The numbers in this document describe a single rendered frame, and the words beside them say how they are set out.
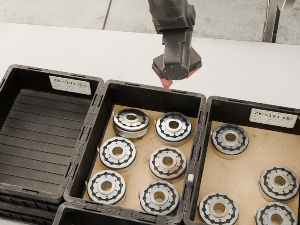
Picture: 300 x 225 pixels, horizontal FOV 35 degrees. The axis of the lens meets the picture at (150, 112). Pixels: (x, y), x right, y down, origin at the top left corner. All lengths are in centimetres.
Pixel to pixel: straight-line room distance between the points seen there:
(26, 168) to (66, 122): 18
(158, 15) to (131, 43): 85
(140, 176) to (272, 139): 39
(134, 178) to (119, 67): 54
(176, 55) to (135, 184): 45
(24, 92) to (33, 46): 35
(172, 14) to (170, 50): 8
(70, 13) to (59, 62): 127
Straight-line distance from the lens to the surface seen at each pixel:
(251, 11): 304
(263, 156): 140
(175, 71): 103
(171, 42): 103
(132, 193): 132
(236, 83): 171
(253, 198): 133
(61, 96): 153
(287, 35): 293
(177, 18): 99
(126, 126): 136
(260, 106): 137
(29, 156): 142
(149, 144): 139
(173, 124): 141
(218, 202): 127
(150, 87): 139
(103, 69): 175
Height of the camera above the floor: 200
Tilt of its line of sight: 54 degrees down
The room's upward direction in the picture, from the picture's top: 3 degrees counter-clockwise
